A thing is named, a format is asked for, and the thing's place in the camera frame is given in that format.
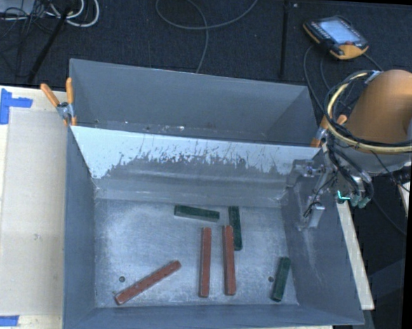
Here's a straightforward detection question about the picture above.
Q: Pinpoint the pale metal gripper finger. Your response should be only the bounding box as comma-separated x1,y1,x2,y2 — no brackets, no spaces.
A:
306,202,327,230
285,158,321,191

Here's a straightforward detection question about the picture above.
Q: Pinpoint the dark green flat block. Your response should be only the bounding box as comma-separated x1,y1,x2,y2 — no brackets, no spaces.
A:
173,204,222,223
270,256,292,304
225,206,246,252

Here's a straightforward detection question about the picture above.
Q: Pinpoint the red-brown flat block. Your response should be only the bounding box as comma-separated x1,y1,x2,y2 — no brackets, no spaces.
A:
196,226,215,299
113,255,183,310
216,224,242,297

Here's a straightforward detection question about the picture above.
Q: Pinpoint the grey metal bin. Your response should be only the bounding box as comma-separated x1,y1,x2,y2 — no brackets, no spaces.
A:
50,58,383,329

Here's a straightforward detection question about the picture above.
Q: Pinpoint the pale wood flat board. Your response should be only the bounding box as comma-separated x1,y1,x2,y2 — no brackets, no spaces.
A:
0,106,79,322

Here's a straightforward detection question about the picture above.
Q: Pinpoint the black cylinder on white bracket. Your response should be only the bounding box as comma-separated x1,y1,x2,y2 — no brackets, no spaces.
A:
387,165,412,216

